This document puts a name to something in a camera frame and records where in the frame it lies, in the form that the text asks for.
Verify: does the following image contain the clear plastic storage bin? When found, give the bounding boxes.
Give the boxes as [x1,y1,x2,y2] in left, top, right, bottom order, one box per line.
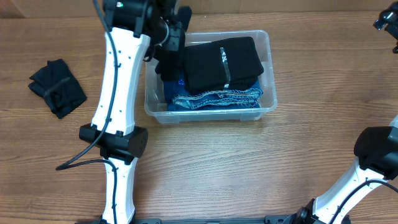
[144,30,277,124]

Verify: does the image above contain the large black garment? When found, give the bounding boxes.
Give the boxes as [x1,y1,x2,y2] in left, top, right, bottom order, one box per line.
[183,37,264,93]

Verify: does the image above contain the black cloth bundle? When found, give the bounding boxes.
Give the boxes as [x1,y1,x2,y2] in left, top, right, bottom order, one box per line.
[28,59,87,119]
[154,6,193,82]

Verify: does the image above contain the blue denim jeans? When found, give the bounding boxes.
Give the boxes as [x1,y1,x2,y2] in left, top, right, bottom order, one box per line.
[164,81,264,111]

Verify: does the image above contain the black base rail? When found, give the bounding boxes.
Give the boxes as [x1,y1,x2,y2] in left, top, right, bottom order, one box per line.
[74,214,299,224]

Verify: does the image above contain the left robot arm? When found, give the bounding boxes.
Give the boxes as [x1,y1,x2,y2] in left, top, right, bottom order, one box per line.
[79,1,181,223]

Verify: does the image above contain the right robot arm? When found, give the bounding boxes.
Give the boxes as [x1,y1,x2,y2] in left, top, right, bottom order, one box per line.
[283,118,397,224]

